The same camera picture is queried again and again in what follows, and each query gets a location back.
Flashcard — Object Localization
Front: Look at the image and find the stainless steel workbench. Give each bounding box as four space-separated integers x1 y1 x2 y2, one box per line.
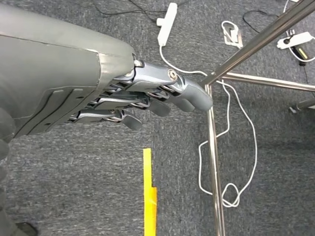
200 0 315 236

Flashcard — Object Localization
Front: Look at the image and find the white power strip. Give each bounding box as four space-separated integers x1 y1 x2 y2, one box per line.
156 2 178 47
276 31 315 50

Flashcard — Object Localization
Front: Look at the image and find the black power adapter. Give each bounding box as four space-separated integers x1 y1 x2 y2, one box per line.
290 45 309 66

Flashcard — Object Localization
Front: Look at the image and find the black floor cable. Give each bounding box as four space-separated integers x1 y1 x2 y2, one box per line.
91 0 170 24

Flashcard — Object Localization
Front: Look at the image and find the white power strip cable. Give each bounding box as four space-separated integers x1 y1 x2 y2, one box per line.
159 45 258 208

